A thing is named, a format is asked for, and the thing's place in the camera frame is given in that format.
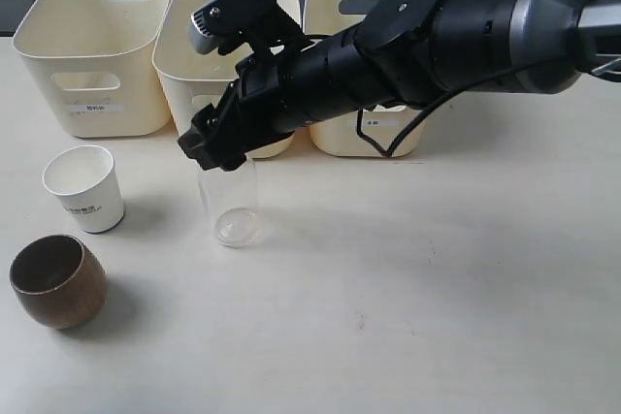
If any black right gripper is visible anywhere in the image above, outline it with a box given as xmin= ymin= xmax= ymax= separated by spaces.
xmin=178 ymin=48 xmax=315 ymax=172

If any clear plastic cup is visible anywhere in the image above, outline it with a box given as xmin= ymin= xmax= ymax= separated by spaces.
xmin=198 ymin=157 xmax=259 ymax=248

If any white paper cup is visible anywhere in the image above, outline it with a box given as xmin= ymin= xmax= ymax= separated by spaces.
xmin=42 ymin=144 xmax=125 ymax=234

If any brown wooden cup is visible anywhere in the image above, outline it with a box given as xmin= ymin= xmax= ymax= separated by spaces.
xmin=9 ymin=235 xmax=109 ymax=330

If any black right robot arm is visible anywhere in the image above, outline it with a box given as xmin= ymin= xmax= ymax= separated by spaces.
xmin=178 ymin=0 xmax=620 ymax=172

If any cream bin middle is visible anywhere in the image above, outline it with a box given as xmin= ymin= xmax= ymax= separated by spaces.
xmin=152 ymin=0 xmax=302 ymax=160

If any cream bin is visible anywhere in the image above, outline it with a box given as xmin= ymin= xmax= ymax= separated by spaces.
xmin=13 ymin=0 xmax=171 ymax=139
xmin=152 ymin=0 xmax=302 ymax=160
xmin=302 ymin=0 xmax=428 ymax=159

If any cream bin left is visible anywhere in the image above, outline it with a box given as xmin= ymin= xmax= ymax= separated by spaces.
xmin=13 ymin=0 xmax=171 ymax=139

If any cream bin right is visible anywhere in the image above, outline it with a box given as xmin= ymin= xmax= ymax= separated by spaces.
xmin=302 ymin=0 xmax=428 ymax=159

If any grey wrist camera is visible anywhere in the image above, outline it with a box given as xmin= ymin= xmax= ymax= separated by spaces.
xmin=187 ymin=0 xmax=311 ymax=57

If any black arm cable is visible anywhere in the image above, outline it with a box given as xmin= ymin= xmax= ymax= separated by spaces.
xmin=355 ymin=64 xmax=530 ymax=159

